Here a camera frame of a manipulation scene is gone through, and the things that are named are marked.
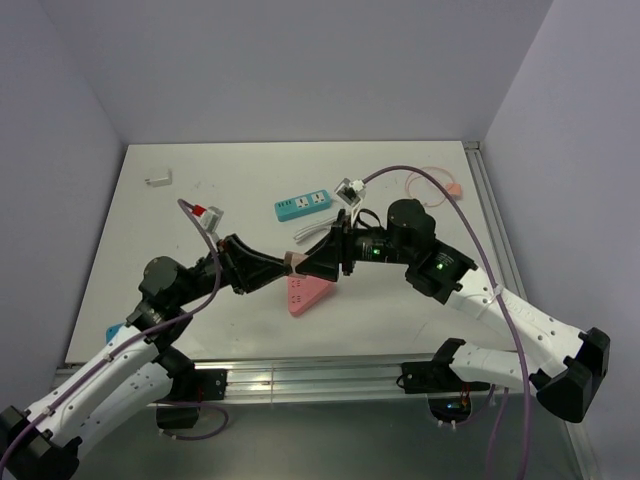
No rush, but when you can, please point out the teal power strip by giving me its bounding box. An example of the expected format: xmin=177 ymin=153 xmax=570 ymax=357
xmin=274 ymin=189 xmax=332 ymax=222

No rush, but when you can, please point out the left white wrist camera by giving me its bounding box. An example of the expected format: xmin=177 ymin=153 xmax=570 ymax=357
xmin=191 ymin=205 xmax=224 ymax=235

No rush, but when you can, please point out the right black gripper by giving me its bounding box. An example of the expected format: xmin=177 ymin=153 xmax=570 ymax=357
xmin=295 ymin=209 xmax=414 ymax=282

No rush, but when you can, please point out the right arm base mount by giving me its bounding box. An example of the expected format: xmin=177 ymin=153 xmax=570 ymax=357
xmin=396 ymin=361 xmax=495 ymax=430

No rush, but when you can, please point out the white wall charger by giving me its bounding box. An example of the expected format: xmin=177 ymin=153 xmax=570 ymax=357
xmin=144 ymin=168 xmax=173 ymax=188

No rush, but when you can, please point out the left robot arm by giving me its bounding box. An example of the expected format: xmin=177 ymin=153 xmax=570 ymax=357
xmin=1 ymin=235 xmax=293 ymax=479

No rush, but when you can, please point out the pink thin charging cable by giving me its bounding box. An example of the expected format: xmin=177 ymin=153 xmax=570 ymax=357
xmin=403 ymin=167 xmax=464 ymax=207

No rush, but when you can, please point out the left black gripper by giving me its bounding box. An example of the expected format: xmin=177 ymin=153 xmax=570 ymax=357
xmin=174 ymin=233 xmax=291 ymax=306

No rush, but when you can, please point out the aluminium rail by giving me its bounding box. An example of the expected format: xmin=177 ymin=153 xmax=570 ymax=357
xmin=462 ymin=141 xmax=527 ymax=299
xmin=45 ymin=352 xmax=574 ymax=411

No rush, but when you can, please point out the front aluminium rail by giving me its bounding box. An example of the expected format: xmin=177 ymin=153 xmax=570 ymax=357
xmin=45 ymin=352 xmax=574 ymax=411

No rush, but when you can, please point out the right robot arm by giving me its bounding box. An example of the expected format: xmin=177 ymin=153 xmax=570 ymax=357
xmin=294 ymin=199 xmax=610 ymax=423

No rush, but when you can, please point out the white power cord with plug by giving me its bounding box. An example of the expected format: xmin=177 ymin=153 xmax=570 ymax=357
xmin=292 ymin=198 xmax=354 ymax=247

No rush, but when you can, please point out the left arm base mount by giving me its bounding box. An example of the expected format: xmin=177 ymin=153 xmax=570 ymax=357
xmin=155 ymin=369 xmax=230 ymax=441

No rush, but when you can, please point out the right side aluminium rail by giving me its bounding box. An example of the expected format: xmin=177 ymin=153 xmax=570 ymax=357
xmin=462 ymin=141 xmax=527 ymax=299

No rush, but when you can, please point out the pink triangular power strip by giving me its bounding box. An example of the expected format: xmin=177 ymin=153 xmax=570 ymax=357
xmin=287 ymin=276 xmax=335 ymax=317

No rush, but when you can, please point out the small blue adapter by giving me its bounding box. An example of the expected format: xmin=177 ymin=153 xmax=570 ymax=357
xmin=105 ymin=323 xmax=123 ymax=343

